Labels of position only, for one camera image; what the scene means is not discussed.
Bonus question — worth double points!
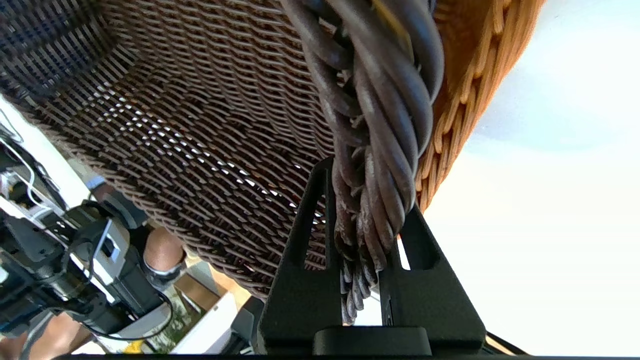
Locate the dark brown wicker basket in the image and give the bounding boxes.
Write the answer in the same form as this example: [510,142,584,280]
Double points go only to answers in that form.
[0,0,447,327]

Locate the person bare leg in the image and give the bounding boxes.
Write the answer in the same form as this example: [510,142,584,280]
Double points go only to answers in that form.
[142,226,187,274]
[0,312,97,359]

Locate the white box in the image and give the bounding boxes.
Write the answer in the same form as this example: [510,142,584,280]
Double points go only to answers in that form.
[171,292,239,355]

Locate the orange wicker basket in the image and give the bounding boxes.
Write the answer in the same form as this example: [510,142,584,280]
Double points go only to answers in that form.
[414,0,547,214]

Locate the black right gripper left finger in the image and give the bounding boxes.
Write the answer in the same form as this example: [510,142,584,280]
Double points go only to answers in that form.
[256,156,346,351]

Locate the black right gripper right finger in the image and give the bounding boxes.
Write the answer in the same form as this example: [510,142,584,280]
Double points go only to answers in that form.
[378,202,487,351]

